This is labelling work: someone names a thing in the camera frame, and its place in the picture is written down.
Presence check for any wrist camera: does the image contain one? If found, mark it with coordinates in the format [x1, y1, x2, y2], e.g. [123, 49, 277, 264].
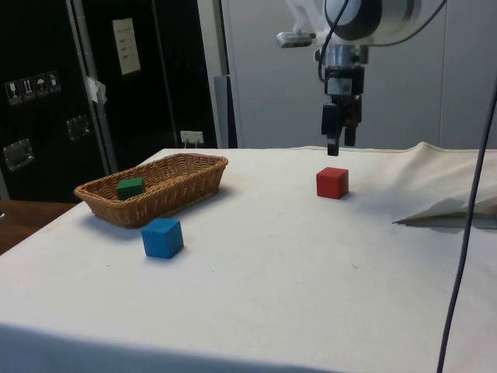
[275, 30, 317, 49]

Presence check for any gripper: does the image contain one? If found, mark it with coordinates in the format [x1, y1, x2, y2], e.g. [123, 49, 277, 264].
[320, 65, 367, 158]

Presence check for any black cable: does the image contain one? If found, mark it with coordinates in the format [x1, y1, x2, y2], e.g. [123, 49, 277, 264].
[436, 73, 497, 373]
[318, 0, 350, 85]

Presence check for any blue cube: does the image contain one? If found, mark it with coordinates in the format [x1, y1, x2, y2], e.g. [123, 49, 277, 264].
[141, 217, 185, 260]

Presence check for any wicker basket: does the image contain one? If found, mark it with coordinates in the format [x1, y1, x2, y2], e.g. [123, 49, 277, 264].
[73, 152, 230, 230]

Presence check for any red cube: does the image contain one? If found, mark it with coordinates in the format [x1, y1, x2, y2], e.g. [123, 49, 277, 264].
[315, 166, 349, 200]

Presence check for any black cabinet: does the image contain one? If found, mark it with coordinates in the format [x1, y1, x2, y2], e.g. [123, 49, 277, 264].
[0, 0, 219, 204]

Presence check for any green block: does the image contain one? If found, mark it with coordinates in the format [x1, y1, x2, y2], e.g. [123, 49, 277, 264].
[116, 176, 147, 201]

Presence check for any pale locker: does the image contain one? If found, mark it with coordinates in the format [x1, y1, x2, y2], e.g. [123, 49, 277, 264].
[198, 0, 446, 151]

